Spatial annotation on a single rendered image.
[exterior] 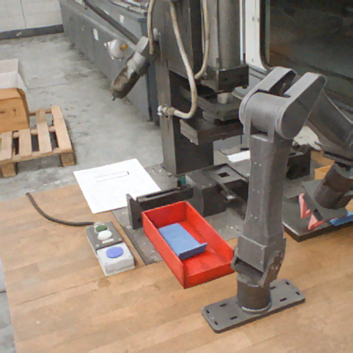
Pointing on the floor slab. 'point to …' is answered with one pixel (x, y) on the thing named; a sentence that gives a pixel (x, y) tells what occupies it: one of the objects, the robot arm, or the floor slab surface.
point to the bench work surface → (157, 290)
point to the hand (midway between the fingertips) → (308, 221)
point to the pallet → (8, 158)
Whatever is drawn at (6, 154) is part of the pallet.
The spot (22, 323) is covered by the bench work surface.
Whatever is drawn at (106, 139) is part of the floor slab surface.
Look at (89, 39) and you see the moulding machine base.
